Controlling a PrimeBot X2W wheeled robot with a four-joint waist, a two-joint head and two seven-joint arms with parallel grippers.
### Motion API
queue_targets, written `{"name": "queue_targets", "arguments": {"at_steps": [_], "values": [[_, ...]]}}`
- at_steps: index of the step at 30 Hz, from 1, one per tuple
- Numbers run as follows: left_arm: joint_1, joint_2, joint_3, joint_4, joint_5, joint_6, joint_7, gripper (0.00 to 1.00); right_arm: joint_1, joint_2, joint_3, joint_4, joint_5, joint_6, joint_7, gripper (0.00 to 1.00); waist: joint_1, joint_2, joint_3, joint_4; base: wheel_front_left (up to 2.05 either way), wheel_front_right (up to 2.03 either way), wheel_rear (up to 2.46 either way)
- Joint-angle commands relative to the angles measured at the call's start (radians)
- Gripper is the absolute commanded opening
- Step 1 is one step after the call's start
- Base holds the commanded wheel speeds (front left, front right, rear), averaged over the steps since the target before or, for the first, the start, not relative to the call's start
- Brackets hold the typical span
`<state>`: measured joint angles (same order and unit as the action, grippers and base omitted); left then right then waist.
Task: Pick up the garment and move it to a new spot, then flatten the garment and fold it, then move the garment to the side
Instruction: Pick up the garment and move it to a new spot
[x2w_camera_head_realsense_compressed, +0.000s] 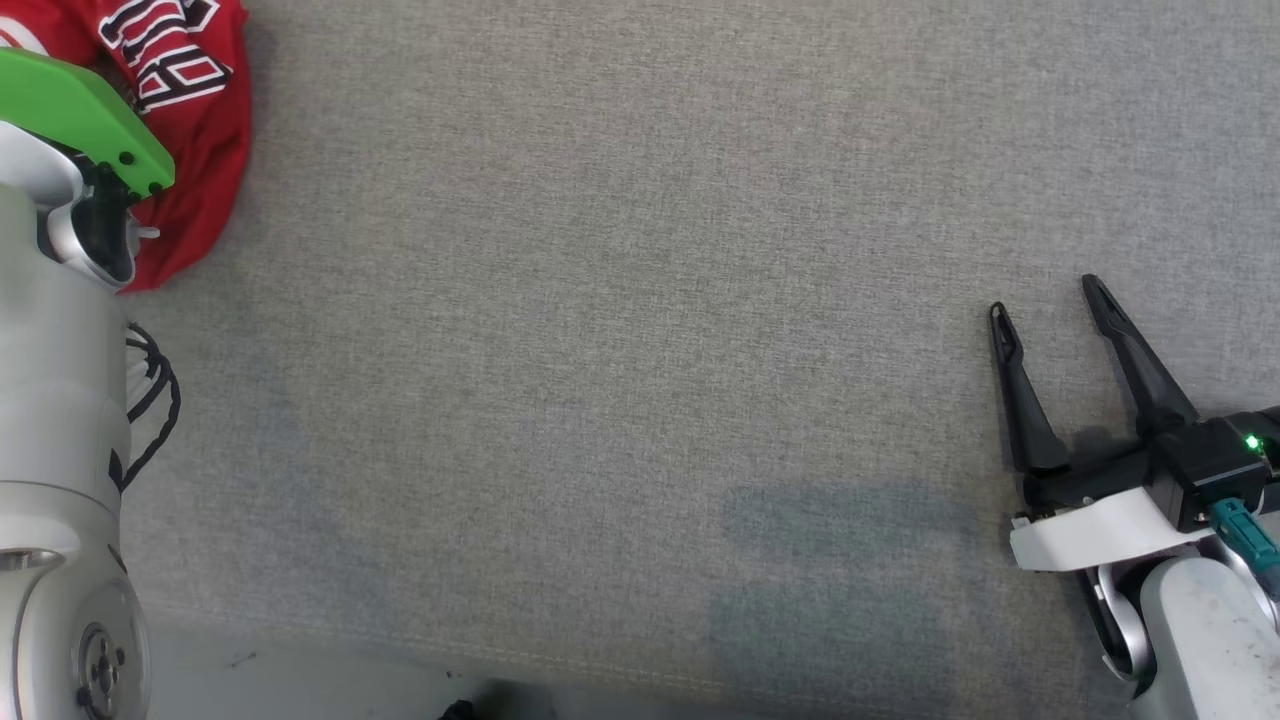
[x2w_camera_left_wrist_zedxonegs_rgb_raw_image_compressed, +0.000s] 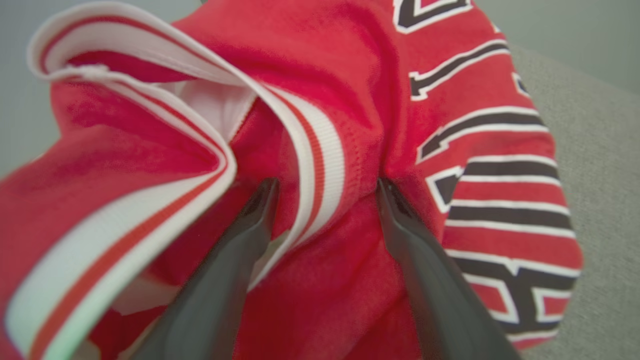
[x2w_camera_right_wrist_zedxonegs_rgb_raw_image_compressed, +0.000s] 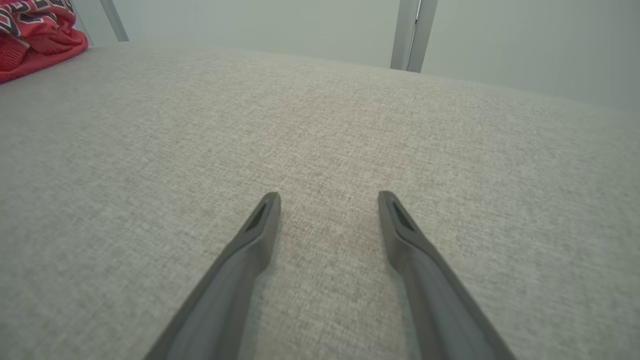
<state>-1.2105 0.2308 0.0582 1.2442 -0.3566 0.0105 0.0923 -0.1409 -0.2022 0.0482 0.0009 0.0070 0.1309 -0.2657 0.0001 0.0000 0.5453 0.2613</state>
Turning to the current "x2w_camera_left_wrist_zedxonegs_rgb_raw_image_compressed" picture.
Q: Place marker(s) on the red jersey with black lettering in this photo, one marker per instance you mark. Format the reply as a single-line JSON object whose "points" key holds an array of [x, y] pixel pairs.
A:
{"points": [[325, 55]]}

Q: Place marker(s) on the grey fabric sofa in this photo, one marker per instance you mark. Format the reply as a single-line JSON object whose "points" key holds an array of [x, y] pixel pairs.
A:
{"points": [[605, 200]]}

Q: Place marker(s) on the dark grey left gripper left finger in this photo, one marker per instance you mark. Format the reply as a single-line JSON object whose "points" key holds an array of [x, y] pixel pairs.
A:
{"points": [[210, 300]]}

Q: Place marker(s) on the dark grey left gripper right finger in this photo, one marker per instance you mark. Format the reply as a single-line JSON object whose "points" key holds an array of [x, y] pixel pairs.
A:
{"points": [[440, 300]]}

